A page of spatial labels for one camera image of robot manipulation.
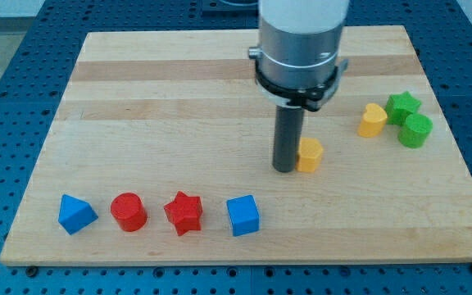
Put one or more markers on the yellow heart block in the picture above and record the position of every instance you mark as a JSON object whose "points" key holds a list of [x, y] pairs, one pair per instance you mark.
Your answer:
{"points": [[373, 120]]}

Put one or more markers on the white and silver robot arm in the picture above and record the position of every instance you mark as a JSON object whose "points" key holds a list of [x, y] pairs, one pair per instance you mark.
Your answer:
{"points": [[296, 65]]}

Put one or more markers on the green cylinder block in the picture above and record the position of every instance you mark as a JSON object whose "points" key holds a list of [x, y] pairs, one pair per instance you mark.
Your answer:
{"points": [[415, 130]]}

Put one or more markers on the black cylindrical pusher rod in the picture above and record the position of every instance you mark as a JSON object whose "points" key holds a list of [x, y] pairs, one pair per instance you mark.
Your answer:
{"points": [[288, 128]]}

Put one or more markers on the red cylinder block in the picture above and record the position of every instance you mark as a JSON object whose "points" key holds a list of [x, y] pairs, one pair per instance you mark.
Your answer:
{"points": [[129, 212]]}

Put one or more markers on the green star block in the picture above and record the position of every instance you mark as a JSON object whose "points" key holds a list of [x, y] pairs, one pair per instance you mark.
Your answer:
{"points": [[399, 106]]}

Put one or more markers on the blue triangle block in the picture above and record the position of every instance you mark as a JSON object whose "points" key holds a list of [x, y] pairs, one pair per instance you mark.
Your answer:
{"points": [[75, 214]]}

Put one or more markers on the yellow hexagon block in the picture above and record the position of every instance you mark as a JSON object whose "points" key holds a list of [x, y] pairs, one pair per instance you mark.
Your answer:
{"points": [[309, 155]]}

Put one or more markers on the wooden board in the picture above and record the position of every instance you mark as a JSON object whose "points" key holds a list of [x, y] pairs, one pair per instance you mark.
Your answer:
{"points": [[154, 113]]}

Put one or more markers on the blue cube block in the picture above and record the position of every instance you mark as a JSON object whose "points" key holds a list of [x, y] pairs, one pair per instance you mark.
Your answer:
{"points": [[243, 215]]}

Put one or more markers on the red star block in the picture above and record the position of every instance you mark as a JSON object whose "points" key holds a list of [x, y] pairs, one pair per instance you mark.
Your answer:
{"points": [[184, 213]]}

